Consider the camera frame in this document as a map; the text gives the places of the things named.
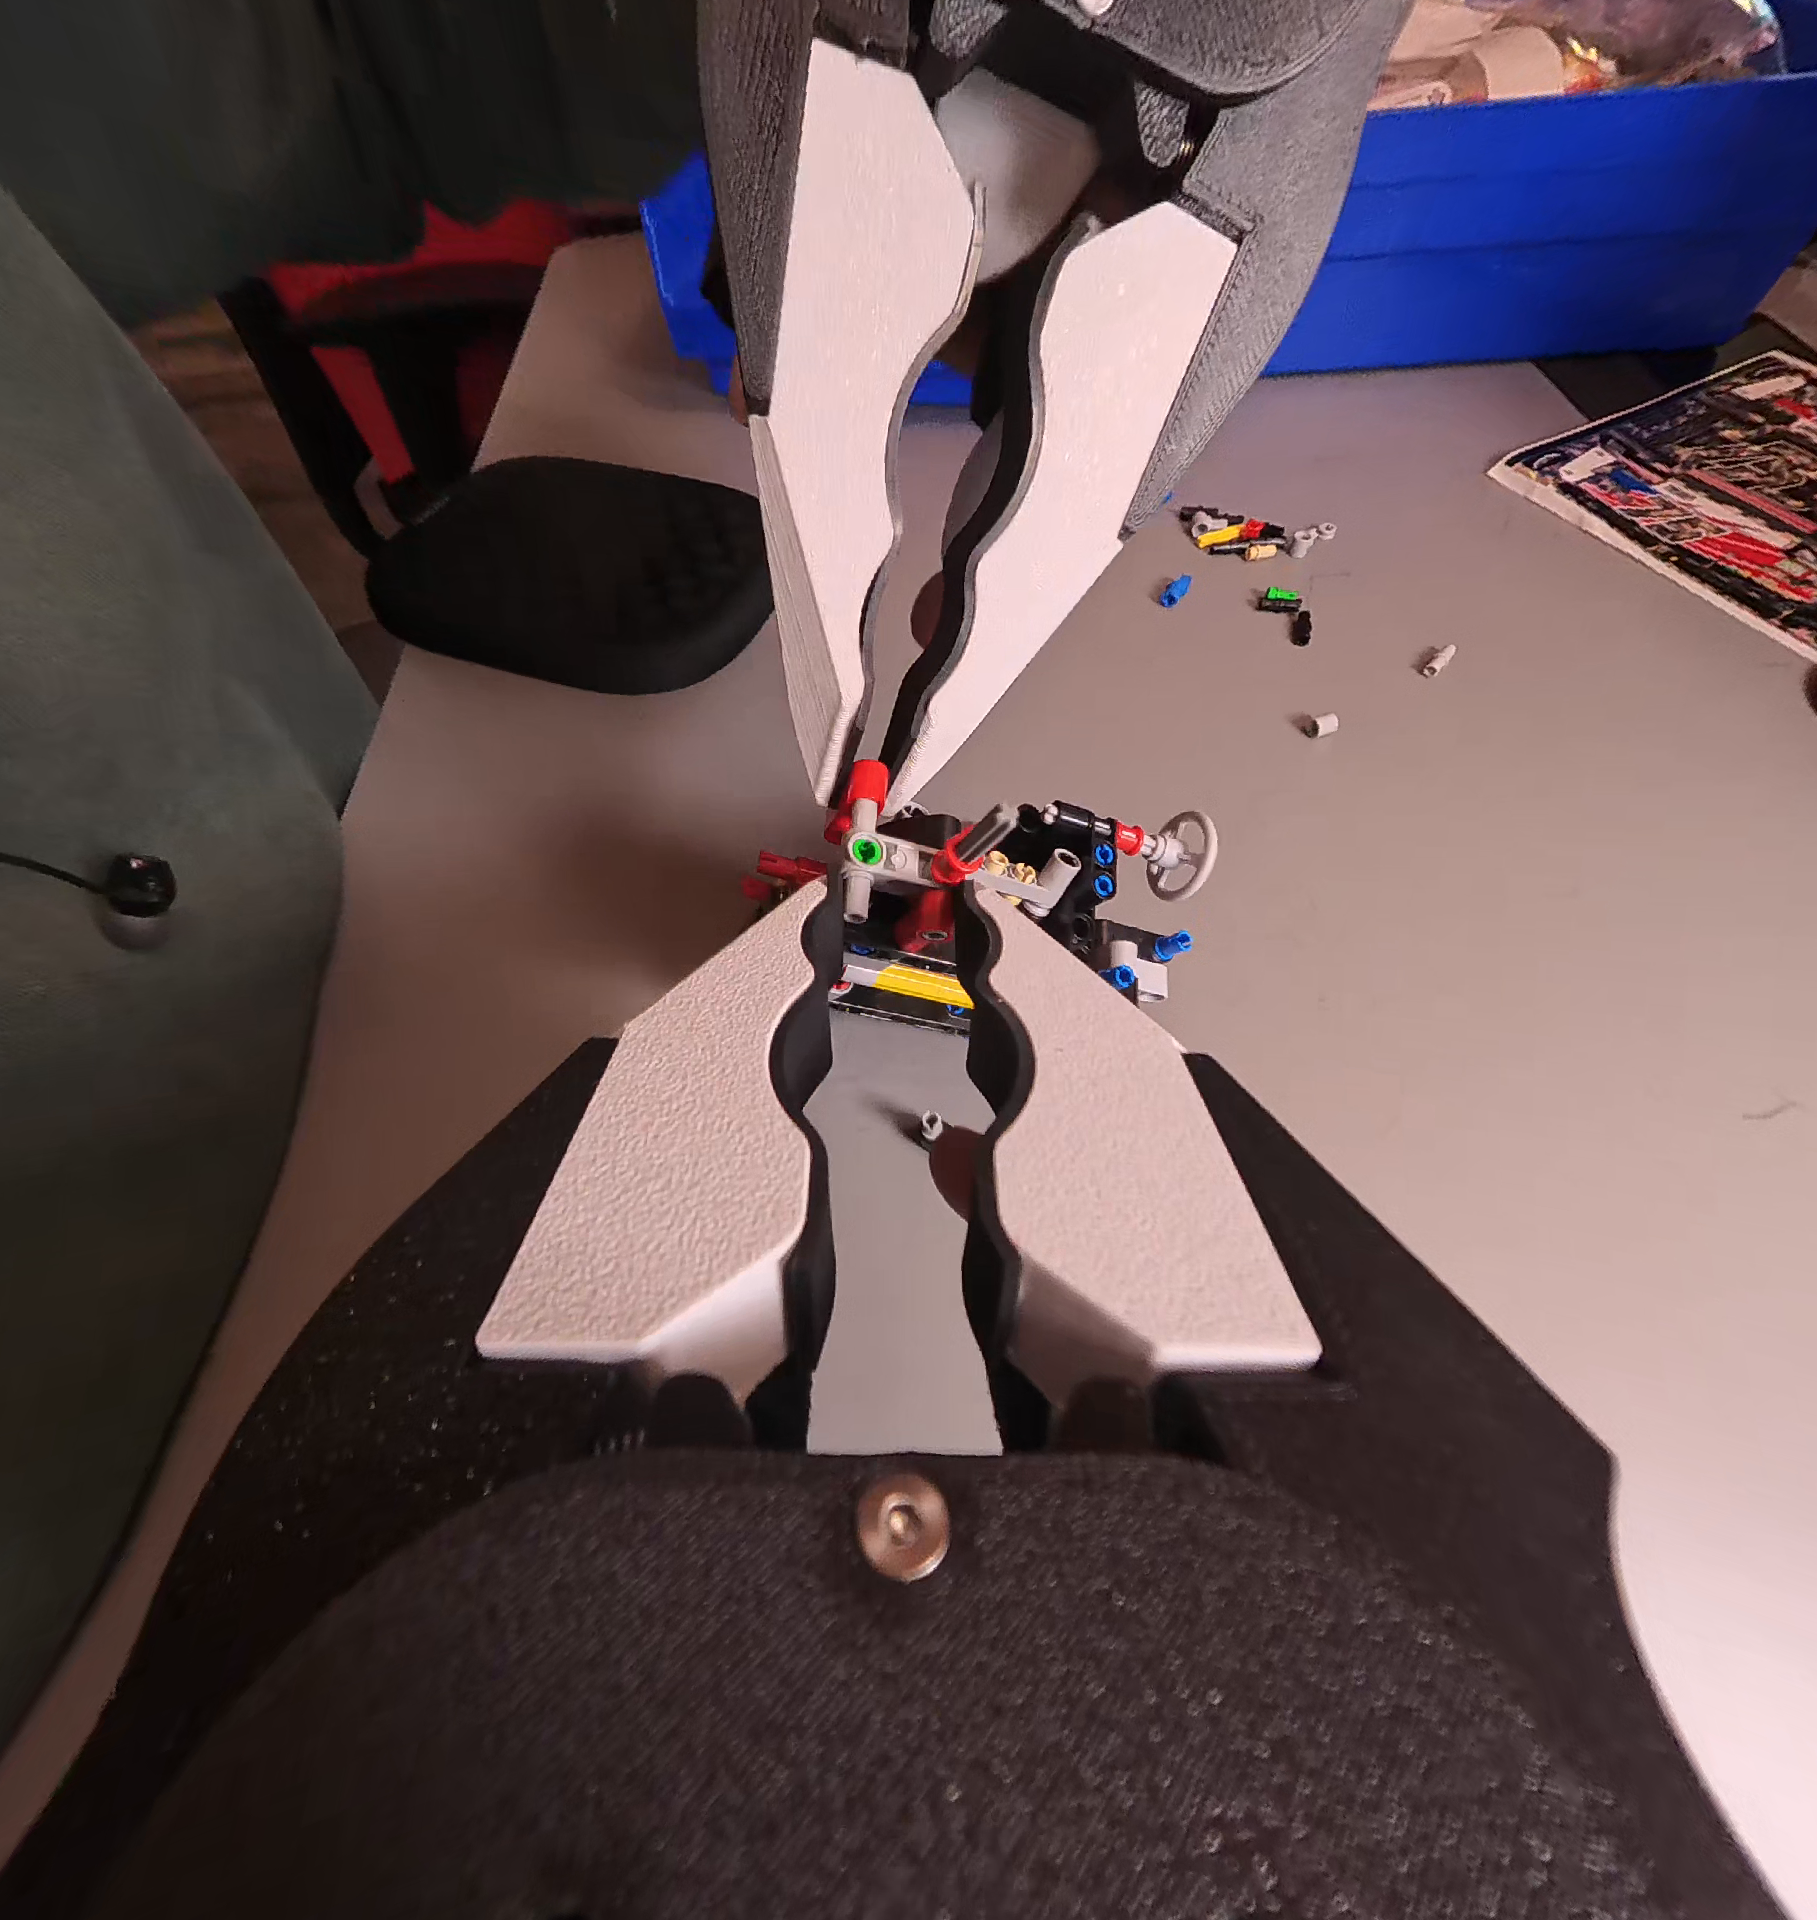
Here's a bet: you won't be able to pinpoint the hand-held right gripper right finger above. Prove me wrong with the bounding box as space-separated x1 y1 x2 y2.
967 890 1326 1427

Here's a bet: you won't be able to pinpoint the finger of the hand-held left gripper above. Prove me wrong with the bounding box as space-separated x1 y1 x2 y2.
750 35 987 812
880 200 1242 796

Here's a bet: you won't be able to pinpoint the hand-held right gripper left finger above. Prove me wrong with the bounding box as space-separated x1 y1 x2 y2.
476 880 835 1417

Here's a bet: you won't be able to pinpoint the blue plastic parts bin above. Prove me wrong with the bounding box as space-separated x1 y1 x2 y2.
641 150 986 409
1269 0 1817 376

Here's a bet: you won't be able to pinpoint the lego car chassis assembly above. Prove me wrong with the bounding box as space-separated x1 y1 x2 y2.
750 756 1225 1037

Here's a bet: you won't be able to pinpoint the clear bags of lego parts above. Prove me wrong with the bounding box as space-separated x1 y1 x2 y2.
1373 0 1786 108

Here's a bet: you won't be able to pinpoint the lego sticker sheet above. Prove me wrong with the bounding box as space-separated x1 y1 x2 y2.
1489 350 1817 661

